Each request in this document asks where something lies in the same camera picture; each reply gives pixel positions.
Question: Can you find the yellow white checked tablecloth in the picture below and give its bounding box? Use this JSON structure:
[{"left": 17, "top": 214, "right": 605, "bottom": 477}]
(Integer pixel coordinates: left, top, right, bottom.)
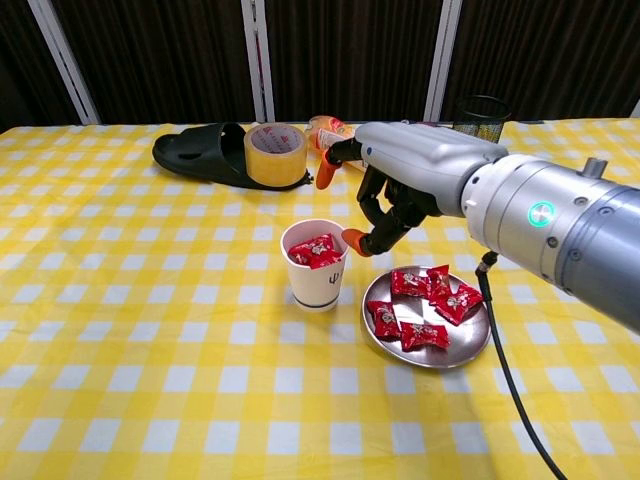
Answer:
[{"left": 0, "top": 117, "right": 640, "bottom": 480}]

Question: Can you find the black mesh pen holder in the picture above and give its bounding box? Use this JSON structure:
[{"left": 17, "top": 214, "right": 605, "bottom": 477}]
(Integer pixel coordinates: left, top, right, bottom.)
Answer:
[{"left": 453, "top": 94, "right": 512, "bottom": 146}]

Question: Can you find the black pleated curtain panel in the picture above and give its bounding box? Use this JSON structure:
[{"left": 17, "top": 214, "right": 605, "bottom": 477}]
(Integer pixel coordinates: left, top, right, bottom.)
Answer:
[
  {"left": 444, "top": 0, "right": 640, "bottom": 122},
  {"left": 52, "top": 0, "right": 259, "bottom": 125},
  {"left": 264, "top": 0, "right": 445, "bottom": 124},
  {"left": 0, "top": 0, "right": 85, "bottom": 132}
]

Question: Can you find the clear packing tape roll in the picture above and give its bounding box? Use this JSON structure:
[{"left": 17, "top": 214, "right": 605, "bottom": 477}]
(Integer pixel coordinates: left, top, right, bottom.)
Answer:
[{"left": 243, "top": 123, "right": 309, "bottom": 189}]

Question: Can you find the black rubber slipper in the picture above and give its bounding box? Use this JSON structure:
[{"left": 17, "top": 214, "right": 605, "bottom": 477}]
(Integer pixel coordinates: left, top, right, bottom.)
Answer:
[{"left": 151, "top": 121, "right": 314, "bottom": 190}]

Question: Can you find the red candy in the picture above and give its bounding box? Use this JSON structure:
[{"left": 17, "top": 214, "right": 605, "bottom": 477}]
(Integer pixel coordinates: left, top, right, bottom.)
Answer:
[
  {"left": 367, "top": 300, "right": 401, "bottom": 342},
  {"left": 426, "top": 264, "right": 452, "bottom": 304},
  {"left": 288, "top": 233, "right": 336, "bottom": 265},
  {"left": 390, "top": 269, "right": 432, "bottom": 299},
  {"left": 308, "top": 249, "right": 345, "bottom": 271},
  {"left": 399, "top": 322, "right": 451, "bottom": 354},
  {"left": 433, "top": 283, "right": 485, "bottom": 327}
]

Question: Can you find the white paper cup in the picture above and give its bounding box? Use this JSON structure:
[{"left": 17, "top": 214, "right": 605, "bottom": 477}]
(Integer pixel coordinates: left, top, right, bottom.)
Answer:
[{"left": 279, "top": 218, "right": 351, "bottom": 314}]

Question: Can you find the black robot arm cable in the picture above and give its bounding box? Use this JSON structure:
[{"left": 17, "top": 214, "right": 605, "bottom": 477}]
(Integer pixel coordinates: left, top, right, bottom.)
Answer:
[{"left": 474, "top": 251, "right": 569, "bottom": 480}]

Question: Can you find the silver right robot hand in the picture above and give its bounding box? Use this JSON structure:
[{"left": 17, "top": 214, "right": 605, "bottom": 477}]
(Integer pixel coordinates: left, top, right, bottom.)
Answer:
[{"left": 315, "top": 122, "right": 509, "bottom": 257}]

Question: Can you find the round silver metal plate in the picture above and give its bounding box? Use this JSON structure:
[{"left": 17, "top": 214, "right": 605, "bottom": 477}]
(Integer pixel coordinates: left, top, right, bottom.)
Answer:
[{"left": 359, "top": 264, "right": 494, "bottom": 370}]

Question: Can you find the orange drink plastic bottle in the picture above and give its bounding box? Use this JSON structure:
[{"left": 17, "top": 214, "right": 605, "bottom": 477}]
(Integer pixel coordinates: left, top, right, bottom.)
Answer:
[{"left": 305, "top": 115, "right": 367, "bottom": 174}]

